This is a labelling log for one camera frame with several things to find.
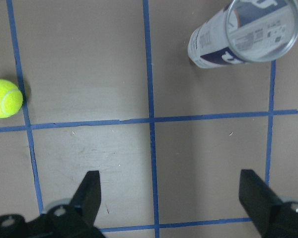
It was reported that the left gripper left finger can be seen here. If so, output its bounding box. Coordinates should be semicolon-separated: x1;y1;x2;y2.
0;171;105;238

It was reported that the tennis ball far left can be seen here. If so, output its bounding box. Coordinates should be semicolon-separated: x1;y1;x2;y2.
0;79;23;119

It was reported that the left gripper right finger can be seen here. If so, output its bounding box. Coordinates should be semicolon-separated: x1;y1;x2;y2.
238;169;298;238

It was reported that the white tennis ball can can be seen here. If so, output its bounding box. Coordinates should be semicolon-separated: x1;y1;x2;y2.
187;0;298;68

